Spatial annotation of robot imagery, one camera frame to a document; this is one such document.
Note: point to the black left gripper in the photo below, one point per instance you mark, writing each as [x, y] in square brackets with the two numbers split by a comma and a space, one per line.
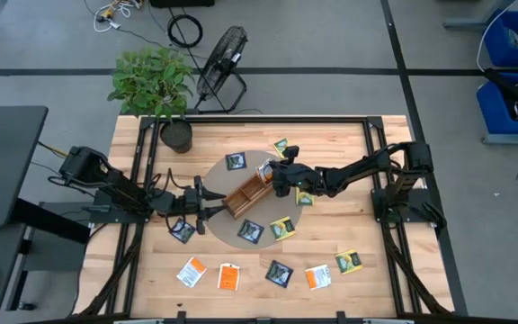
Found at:
[190, 201]

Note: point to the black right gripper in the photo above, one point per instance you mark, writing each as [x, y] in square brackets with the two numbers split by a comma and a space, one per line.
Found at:
[297, 177]

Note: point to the orange and white tea packet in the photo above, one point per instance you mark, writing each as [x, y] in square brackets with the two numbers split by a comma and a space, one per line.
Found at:
[264, 172]
[191, 272]
[229, 276]
[318, 276]

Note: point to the wooden three-compartment organizer box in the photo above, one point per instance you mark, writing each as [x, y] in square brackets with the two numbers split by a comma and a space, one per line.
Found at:
[245, 198]

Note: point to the dark blue tea packet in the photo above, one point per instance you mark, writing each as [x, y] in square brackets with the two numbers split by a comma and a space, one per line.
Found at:
[250, 231]
[235, 161]
[279, 273]
[180, 231]

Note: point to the green and yellow tea packet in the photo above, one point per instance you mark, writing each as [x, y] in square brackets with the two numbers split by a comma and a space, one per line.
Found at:
[305, 199]
[282, 228]
[349, 262]
[280, 147]

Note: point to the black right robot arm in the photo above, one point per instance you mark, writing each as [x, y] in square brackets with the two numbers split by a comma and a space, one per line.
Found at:
[362, 168]

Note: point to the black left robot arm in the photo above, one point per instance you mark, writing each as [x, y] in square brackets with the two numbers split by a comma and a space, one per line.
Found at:
[119, 189]

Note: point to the round grey mat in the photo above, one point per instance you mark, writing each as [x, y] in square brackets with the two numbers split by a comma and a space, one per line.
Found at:
[225, 231]

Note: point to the black floor fan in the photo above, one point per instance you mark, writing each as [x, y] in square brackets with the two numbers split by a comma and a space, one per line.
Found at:
[225, 63]

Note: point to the green potted plant black pot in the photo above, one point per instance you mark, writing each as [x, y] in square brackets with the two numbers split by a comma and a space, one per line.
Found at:
[151, 81]

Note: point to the black desk foot bar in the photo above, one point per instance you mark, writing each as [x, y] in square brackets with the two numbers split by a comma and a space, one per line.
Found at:
[47, 220]

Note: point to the black box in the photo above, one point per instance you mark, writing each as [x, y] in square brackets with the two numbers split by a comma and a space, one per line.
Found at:
[182, 2]

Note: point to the black desk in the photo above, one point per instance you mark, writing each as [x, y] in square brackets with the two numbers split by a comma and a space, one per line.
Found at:
[7, 171]

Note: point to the dark grey desk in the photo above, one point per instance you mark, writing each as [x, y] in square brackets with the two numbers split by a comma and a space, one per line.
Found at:
[2, 252]

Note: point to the blue storage bin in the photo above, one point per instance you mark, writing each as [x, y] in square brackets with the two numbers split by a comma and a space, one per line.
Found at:
[497, 40]
[493, 112]

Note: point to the grey bin stand base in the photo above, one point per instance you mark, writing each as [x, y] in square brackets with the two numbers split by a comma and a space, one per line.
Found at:
[511, 138]

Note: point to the grey metal stand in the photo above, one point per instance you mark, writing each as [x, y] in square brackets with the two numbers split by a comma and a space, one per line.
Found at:
[466, 22]

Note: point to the black aluminium table frame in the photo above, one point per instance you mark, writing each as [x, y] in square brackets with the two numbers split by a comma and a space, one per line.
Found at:
[286, 119]

